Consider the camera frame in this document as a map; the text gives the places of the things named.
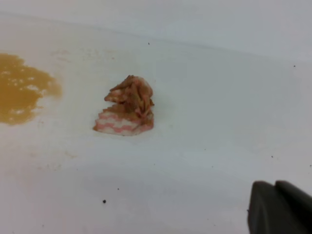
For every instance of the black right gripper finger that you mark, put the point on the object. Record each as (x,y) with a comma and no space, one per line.
(281,208)

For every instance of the pink white stained rag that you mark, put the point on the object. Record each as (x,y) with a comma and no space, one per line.
(131,113)

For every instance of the brown coffee stain puddle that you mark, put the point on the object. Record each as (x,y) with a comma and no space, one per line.
(21,88)

